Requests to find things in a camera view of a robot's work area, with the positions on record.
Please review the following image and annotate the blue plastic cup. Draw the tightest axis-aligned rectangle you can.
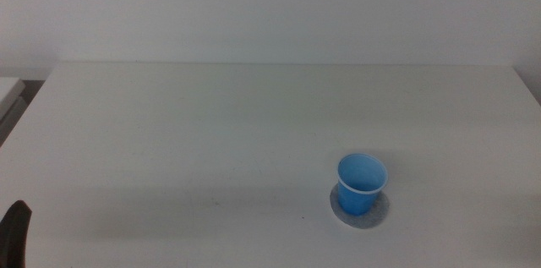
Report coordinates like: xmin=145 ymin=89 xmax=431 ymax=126
xmin=336 ymin=152 xmax=389 ymax=217

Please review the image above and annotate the round grey felt cup mat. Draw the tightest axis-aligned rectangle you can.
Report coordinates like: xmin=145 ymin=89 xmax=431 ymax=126
xmin=329 ymin=183 xmax=391 ymax=230

